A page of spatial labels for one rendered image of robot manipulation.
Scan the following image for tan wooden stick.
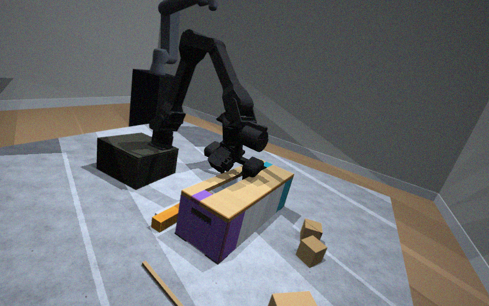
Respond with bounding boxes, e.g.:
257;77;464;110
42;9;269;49
142;261;184;306

